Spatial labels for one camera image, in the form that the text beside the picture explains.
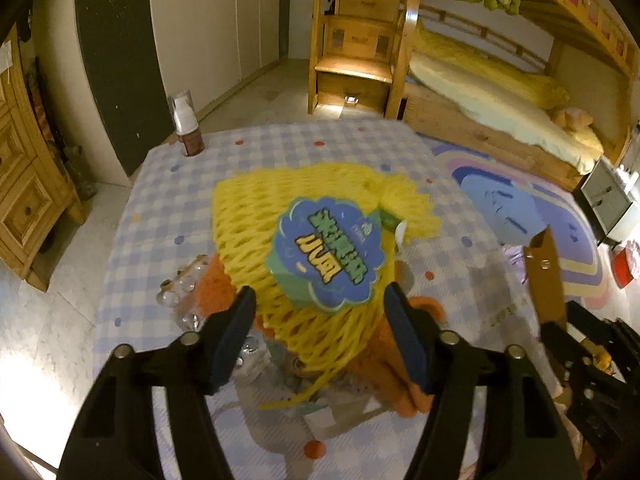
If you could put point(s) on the wooden stair drawers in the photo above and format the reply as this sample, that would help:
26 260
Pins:
357 45

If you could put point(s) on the white nightstand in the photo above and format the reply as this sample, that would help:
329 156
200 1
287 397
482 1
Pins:
607 195

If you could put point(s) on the patterned bag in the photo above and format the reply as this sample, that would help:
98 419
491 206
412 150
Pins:
75 170

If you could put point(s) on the yellow blanket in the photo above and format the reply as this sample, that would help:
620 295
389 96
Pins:
490 67

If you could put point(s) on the brown pump bottle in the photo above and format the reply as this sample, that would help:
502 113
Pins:
187 132

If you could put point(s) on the white wardrobe with round holes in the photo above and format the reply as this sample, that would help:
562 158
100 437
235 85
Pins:
200 25

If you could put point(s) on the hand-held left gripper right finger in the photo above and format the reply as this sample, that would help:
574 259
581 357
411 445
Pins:
407 340

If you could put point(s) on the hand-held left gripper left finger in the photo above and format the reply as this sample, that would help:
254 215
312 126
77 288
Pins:
232 340

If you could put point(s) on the wooden cabinet with drawers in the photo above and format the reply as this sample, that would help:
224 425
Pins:
25 185

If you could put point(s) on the clear plastic blister tray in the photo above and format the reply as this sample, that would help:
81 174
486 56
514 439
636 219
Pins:
185 285

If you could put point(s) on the table with checkered tablecloth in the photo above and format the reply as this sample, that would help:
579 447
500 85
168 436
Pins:
310 150

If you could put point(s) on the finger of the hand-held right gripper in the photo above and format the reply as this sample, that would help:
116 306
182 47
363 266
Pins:
557 337
585 316

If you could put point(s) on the wooden bunk bed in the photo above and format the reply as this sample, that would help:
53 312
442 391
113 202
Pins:
500 130

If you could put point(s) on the red container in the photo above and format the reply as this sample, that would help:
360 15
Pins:
627 265

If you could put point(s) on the yellow foam net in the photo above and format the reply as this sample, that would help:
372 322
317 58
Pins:
250 225

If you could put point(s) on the orange plush item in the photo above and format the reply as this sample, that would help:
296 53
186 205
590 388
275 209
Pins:
217 292

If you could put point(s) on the tan plush toy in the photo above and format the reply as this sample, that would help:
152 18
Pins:
575 117

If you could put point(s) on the green carton blue label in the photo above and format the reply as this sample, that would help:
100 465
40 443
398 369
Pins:
327 255

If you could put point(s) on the pastel rainbow rug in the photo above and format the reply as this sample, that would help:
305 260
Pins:
510 205

